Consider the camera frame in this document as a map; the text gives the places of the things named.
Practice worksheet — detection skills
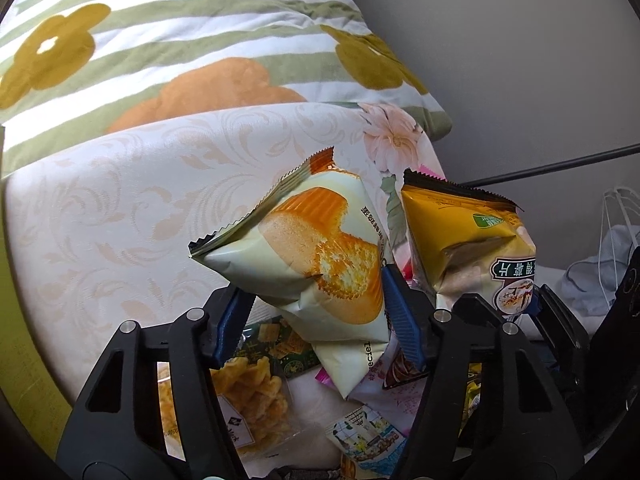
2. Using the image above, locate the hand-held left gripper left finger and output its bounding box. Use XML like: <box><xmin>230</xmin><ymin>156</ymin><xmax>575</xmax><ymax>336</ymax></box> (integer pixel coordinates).
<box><xmin>56</xmin><ymin>285</ymin><xmax>256</xmax><ymax>480</ymax></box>

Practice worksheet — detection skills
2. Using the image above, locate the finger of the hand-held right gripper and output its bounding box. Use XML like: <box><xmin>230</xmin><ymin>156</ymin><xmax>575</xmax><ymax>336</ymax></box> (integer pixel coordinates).
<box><xmin>452</xmin><ymin>291</ymin><xmax>505</xmax><ymax>325</ymax></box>
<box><xmin>529</xmin><ymin>284</ymin><xmax>592</xmax><ymax>367</ymax></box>

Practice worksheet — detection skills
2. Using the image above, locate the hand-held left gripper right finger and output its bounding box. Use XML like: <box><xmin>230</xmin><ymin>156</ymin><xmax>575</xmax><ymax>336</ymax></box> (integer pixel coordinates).
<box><xmin>380</xmin><ymin>262</ymin><xmax>586</xmax><ymax>480</ymax></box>

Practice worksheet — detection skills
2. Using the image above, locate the mustard yellow snack packet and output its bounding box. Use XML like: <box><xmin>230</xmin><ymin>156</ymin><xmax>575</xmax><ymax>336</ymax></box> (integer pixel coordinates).
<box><xmin>401</xmin><ymin>167</ymin><xmax>538</xmax><ymax>317</ymax></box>

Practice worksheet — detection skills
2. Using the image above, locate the cream cake snack packet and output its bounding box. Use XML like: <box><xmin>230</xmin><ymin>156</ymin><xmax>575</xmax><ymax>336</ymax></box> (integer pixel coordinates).
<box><xmin>188</xmin><ymin>146</ymin><xmax>396</xmax><ymax>402</ymax></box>

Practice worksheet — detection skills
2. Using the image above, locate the light blue cloth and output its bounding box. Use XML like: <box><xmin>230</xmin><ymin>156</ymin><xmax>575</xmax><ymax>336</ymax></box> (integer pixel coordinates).
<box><xmin>560</xmin><ymin>225</ymin><xmax>640</xmax><ymax>317</ymax></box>

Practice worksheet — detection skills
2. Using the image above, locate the dark brown snack packet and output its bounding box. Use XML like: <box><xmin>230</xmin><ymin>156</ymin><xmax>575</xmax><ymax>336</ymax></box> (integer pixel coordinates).
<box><xmin>382</xmin><ymin>345</ymin><xmax>431</xmax><ymax>391</ymax></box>

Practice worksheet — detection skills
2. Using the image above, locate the green cracker packet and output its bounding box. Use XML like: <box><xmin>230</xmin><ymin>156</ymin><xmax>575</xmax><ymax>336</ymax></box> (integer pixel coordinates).
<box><xmin>242</xmin><ymin>317</ymin><xmax>323</xmax><ymax>378</ymax></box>

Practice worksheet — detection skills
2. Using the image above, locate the clear bag of yellow crisps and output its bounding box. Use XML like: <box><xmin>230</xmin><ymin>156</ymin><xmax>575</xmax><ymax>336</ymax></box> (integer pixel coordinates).
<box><xmin>157</xmin><ymin>355</ymin><xmax>301</xmax><ymax>458</ymax></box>

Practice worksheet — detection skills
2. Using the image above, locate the pale pink snack packet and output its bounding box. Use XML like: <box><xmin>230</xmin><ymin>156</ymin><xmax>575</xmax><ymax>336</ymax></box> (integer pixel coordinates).
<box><xmin>314</xmin><ymin>365</ymin><xmax>433</xmax><ymax>436</ymax></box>

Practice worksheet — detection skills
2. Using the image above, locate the bright yellow snack packet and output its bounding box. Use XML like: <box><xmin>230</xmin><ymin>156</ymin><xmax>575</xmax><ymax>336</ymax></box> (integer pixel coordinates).
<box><xmin>457</xmin><ymin>362</ymin><xmax>483</xmax><ymax>436</ymax></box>

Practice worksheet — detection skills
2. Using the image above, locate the blue white illustrated snack packet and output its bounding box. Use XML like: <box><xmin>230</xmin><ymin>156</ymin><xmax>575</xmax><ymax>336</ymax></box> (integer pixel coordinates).
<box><xmin>325</xmin><ymin>405</ymin><xmax>408</xmax><ymax>478</ymax></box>

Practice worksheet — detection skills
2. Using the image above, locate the cream patterned bed sheet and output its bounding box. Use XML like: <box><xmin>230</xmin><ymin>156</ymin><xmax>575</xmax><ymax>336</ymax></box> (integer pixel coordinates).
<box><xmin>2</xmin><ymin>101</ymin><xmax>448</xmax><ymax>461</ymax></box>

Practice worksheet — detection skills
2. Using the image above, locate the black rod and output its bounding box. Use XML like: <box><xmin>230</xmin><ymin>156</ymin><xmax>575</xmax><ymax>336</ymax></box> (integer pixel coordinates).
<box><xmin>457</xmin><ymin>144</ymin><xmax>640</xmax><ymax>188</ymax></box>

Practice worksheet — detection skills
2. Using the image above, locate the green striped flower blanket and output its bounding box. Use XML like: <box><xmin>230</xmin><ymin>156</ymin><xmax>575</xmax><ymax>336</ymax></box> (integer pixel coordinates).
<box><xmin>0</xmin><ymin>0</ymin><xmax>453</xmax><ymax>181</ymax></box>

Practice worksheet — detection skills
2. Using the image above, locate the white wire hanger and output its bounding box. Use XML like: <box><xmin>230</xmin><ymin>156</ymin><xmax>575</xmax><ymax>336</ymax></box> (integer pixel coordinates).
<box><xmin>597</xmin><ymin>187</ymin><xmax>640</xmax><ymax>311</ymax></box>

